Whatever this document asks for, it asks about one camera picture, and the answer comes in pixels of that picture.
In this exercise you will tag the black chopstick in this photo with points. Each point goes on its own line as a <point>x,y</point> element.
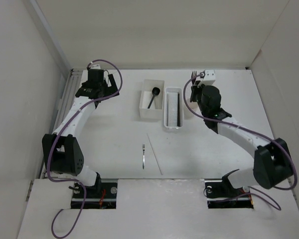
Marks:
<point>166,109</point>

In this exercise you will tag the silver chopstick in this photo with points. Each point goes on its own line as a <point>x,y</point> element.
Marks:
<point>178,110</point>

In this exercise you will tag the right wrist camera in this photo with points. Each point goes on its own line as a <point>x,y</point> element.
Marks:
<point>208,77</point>

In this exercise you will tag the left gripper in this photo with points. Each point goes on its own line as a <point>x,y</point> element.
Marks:
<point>111,89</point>

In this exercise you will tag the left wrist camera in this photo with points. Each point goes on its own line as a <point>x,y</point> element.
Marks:
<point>94,66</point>

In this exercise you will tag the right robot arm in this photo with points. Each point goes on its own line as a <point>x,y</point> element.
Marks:
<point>272,162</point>

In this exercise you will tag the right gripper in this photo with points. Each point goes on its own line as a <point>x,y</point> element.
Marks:
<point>195,88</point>

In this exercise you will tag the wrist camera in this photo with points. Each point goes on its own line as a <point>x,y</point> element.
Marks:
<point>208,77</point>
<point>94,66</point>

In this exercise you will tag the white rectangular box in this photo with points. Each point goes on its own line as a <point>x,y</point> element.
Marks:
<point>151,108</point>

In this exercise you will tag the grey metal chopstick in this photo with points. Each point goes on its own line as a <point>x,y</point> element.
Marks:
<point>181,111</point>

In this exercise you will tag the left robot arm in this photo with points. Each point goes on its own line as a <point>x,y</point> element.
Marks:
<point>62,153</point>

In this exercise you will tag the white perforated tray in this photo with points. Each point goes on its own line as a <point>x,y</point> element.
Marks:
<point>172,108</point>

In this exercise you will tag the black spoon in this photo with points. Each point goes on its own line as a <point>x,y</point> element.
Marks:
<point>154,94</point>

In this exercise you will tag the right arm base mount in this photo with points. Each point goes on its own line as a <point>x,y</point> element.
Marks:
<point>221,195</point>

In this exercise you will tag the brown wooden fork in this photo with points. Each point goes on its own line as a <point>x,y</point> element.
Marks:
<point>193,77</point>

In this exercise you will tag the white chopstick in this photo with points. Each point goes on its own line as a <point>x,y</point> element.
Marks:
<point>156,159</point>

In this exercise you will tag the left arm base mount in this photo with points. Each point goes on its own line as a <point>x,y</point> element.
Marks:
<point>103,198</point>

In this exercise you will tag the small silver fork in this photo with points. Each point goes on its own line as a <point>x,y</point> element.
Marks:
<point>143,161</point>

